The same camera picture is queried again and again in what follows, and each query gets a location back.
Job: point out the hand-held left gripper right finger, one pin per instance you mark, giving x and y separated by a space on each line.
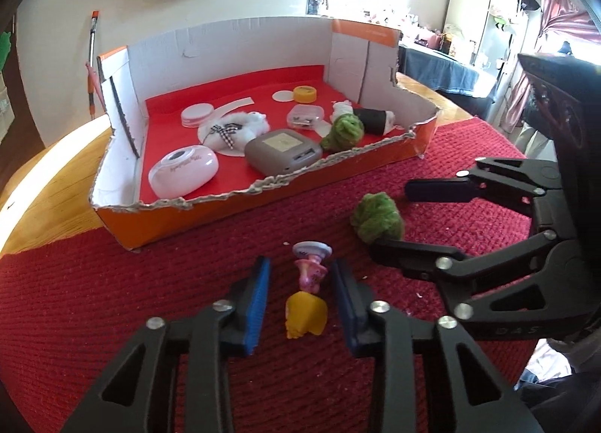
345 306

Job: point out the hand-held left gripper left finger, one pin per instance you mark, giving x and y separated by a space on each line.
256 306

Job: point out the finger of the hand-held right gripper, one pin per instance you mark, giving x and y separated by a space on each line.
413 257
436 189

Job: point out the pink doll with yellow hair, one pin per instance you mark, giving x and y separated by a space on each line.
307 315

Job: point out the green yarn pompom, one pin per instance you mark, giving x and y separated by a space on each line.
342 132
375 219

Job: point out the grey square case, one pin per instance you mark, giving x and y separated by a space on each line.
263 156

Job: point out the orange and white cardboard box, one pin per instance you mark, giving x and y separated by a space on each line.
234 38

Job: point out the black and white fabric roll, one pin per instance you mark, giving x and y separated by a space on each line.
371 118

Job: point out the red woven mat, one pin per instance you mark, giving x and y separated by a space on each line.
141 296

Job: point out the pink curtain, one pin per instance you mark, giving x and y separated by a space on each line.
558 15

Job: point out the small clear plastic box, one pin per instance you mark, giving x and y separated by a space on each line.
305 116

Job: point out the white oval case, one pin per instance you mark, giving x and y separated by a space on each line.
183 172

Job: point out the yellow round lid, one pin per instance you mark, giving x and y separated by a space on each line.
305 95

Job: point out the white fluffy toy checked bow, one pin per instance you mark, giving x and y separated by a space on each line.
244 125

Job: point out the white cabinet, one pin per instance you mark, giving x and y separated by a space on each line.
469 5

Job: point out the white round lid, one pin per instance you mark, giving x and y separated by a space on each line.
197 113

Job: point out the red printed paper liner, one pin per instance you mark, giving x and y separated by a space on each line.
162 113

